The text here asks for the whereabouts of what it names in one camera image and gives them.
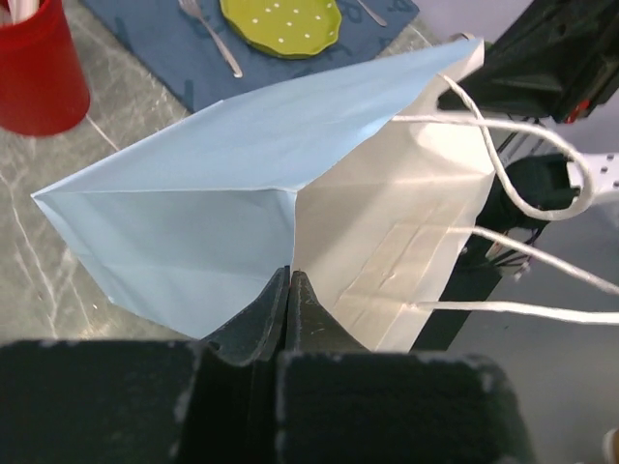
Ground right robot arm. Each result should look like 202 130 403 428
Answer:
460 1 618 246

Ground silver spoon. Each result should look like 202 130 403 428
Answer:
357 0 388 27

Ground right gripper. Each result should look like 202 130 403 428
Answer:
459 0 618 124

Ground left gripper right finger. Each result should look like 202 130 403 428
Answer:
275 272 535 463

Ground yellow dotted plate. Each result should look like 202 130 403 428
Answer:
220 0 342 60

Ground silver fork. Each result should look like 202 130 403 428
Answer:
178 0 244 78

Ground white wrapped straws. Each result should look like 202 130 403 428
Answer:
8 0 40 23

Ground light blue paper bag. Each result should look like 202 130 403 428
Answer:
33 40 618 352

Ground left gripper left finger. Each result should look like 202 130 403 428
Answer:
1 268 290 463

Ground red straw holder cup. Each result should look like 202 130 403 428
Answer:
1 0 90 136

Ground blue letter-print cloth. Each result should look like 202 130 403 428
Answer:
84 1 419 112

